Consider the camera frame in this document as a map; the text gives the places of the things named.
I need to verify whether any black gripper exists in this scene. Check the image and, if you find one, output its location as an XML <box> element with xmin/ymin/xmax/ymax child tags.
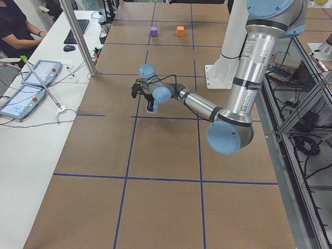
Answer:
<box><xmin>143</xmin><ymin>91</ymin><xmax>155</xmax><ymax>112</ymax></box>

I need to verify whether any light blue foam block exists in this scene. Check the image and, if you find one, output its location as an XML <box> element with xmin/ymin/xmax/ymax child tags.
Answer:
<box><xmin>146</xmin><ymin>100</ymin><xmax>158</xmax><ymax>114</ymax></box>

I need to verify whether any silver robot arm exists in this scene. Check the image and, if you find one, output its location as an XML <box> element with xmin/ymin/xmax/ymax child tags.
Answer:
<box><xmin>131</xmin><ymin>1</ymin><xmax>307</xmax><ymax>155</ymax></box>

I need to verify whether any purple foam block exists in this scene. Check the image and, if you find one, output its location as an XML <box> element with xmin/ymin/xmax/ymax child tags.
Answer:
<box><xmin>150</xmin><ymin>26</ymin><xmax>158</xmax><ymax>37</ymax></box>

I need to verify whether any orange foam block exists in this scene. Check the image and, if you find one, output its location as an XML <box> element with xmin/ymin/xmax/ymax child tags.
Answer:
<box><xmin>176</xmin><ymin>26</ymin><xmax>185</xmax><ymax>37</ymax></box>

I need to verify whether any long grabber stick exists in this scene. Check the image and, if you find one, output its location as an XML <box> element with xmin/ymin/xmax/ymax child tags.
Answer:
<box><xmin>20</xmin><ymin>56</ymin><xmax>77</xmax><ymax>123</ymax></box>

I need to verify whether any metal cup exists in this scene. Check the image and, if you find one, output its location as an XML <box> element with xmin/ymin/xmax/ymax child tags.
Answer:
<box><xmin>101</xmin><ymin>24</ymin><xmax>107</xmax><ymax>33</ymax></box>

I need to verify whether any black computer mouse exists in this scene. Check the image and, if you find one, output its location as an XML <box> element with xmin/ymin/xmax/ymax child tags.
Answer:
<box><xmin>63</xmin><ymin>45</ymin><xmax>76</xmax><ymax>52</ymax></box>

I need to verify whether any black keyboard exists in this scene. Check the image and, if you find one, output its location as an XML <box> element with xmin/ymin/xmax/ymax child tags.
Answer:
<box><xmin>63</xmin><ymin>19</ymin><xmax>90</xmax><ymax>45</ymax></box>

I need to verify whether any far teach pendant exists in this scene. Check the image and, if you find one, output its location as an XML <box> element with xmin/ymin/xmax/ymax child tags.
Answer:
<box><xmin>21</xmin><ymin>60</ymin><xmax>62</xmax><ymax>87</ymax></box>

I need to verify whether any teach pendant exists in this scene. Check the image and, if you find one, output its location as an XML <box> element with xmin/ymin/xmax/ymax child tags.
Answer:
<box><xmin>1</xmin><ymin>85</ymin><xmax>46</xmax><ymax>120</ymax></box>
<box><xmin>21</xmin><ymin>60</ymin><xmax>62</xmax><ymax>87</ymax></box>

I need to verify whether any near teach pendant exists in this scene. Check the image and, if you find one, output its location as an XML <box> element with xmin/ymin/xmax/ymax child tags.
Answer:
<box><xmin>1</xmin><ymin>85</ymin><xmax>46</xmax><ymax>120</ymax></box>

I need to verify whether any seated person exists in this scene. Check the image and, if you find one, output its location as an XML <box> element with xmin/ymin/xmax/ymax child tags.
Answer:
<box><xmin>1</xmin><ymin>1</ymin><xmax>46</xmax><ymax>58</ymax></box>

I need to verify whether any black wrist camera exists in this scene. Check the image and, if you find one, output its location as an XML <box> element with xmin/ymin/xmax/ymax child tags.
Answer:
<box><xmin>131</xmin><ymin>83</ymin><xmax>142</xmax><ymax>99</ymax></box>

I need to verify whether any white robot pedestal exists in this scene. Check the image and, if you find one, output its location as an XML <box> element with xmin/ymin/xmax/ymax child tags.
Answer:
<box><xmin>205</xmin><ymin>0</ymin><xmax>248</xmax><ymax>89</ymax></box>

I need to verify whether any aluminium frame post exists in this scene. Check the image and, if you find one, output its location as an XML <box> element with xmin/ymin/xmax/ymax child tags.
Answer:
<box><xmin>59</xmin><ymin>0</ymin><xmax>96</xmax><ymax>77</ymax></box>

